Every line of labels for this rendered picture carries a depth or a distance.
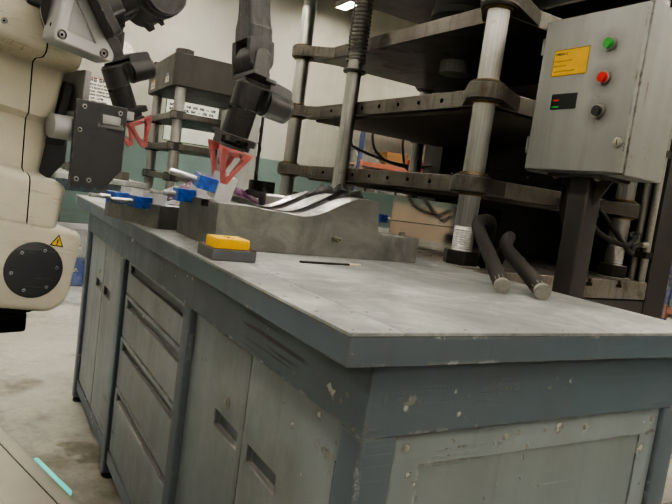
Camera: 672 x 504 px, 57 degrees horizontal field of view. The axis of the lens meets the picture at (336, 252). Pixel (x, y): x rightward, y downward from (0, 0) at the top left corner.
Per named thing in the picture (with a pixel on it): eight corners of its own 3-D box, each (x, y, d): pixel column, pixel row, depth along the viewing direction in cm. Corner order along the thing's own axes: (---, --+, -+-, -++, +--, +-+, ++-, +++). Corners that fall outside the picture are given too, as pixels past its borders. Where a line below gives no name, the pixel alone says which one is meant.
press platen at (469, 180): (470, 238, 161) (480, 171, 159) (269, 199, 271) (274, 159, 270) (655, 258, 204) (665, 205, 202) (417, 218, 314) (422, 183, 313)
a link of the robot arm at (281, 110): (233, 53, 126) (258, 44, 120) (278, 72, 134) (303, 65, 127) (225, 110, 125) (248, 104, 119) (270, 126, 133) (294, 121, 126)
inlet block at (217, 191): (168, 186, 119) (177, 160, 118) (162, 180, 123) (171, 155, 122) (229, 204, 126) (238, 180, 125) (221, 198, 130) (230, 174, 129)
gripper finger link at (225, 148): (230, 183, 130) (244, 140, 128) (242, 190, 124) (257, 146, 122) (200, 174, 126) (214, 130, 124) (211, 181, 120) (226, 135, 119)
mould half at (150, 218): (157, 229, 142) (162, 181, 141) (103, 215, 160) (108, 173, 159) (308, 237, 180) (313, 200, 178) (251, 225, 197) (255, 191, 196)
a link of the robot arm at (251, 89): (233, 73, 123) (247, 76, 118) (261, 84, 127) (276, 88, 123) (223, 106, 124) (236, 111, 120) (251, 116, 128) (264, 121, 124)
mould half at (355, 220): (213, 248, 119) (221, 179, 118) (176, 232, 142) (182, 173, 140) (415, 263, 145) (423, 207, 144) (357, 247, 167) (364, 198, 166)
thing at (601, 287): (456, 291, 163) (460, 264, 162) (261, 231, 274) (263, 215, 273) (644, 300, 206) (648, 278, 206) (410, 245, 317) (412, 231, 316)
